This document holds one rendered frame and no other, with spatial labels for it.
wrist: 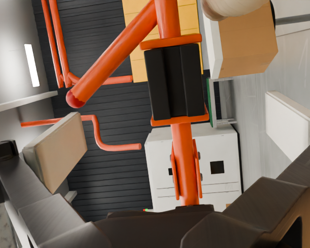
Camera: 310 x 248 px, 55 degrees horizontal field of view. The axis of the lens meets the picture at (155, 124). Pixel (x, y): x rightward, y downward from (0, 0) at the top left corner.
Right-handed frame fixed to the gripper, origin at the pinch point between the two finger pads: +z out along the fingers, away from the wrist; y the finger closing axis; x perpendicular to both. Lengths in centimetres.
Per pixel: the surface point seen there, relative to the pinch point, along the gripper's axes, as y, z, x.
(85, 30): -320, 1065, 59
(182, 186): -0.1, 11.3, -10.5
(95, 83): -8.5, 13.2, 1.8
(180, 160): 0.0, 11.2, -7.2
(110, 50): -6.2, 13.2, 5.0
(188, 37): 1.9, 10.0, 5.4
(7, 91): -494, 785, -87
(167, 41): 0.0, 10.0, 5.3
